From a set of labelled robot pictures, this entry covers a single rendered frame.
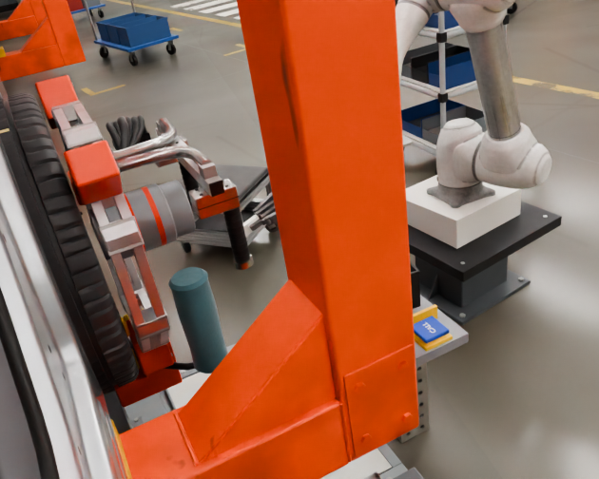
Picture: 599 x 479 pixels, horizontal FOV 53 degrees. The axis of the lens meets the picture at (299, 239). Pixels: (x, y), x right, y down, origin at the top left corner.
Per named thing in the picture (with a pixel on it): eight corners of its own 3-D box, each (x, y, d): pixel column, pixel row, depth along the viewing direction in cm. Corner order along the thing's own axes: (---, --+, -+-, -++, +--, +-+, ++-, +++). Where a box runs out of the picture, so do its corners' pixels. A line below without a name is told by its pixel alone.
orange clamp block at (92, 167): (69, 173, 110) (62, 151, 101) (111, 160, 112) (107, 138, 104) (82, 206, 108) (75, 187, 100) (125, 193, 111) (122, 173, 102)
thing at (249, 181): (283, 228, 299) (272, 165, 281) (250, 268, 271) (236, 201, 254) (210, 220, 316) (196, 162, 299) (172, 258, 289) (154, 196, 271)
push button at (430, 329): (409, 332, 151) (409, 325, 150) (432, 321, 153) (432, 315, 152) (426, 347, 145) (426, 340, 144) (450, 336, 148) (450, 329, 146)
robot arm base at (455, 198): (458, 176, 233) (458, 162, 230) (497, 194, 214) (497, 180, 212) (418, 189, 228) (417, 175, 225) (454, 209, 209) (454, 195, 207)
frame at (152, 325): (110, 278, 170) (42, 90, 142) (133, 270, 172) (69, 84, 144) (160, 397, 127) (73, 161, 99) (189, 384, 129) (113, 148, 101)
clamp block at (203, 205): (193, 211, 126) (186, 189, 124) (232, 198, 129) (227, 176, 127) (200, 220, 122) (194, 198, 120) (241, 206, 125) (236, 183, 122)
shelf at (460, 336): (327, 285, 179) (326, 277, 178) (376, 265, 185) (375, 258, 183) (412, 370, 145) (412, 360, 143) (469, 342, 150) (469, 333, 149)
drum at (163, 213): (101, 248, 144) (81, 196, 136) (185, 220, 150) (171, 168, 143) (111, 276, 132) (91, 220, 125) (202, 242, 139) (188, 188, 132)
